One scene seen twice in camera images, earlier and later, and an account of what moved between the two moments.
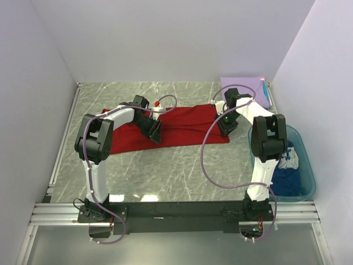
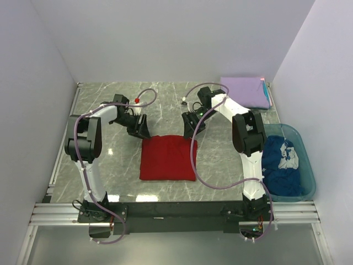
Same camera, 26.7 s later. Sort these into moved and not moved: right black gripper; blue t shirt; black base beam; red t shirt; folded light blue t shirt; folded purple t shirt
Moved: red t shirt; right black gripper
Not moved: folded light blue t shirt; folded purple t shirt; blue t shirt; black base beam
